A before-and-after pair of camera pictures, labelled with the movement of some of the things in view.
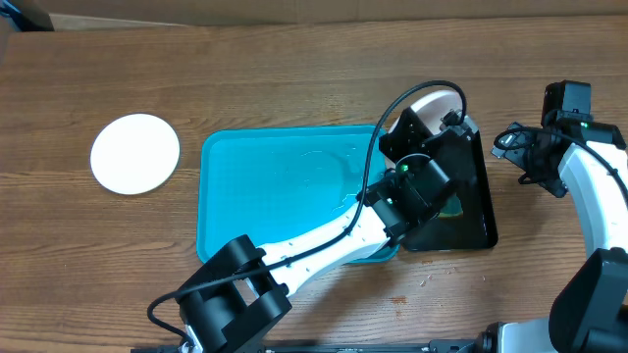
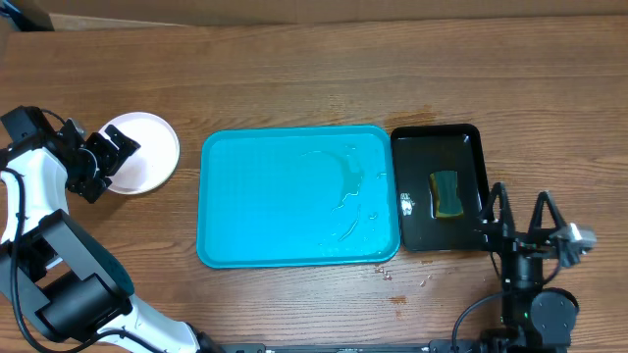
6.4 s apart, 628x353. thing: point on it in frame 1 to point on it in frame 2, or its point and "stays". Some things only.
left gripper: x=406 y=136 to x=111 y=157
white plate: x=433 y=109 to x=149 y=166
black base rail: x=442 y=347 stays
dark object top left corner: x=27 y=21 stays
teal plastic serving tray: x=259 y=181 stays
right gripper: x=514 y=151 to x=506 y=236
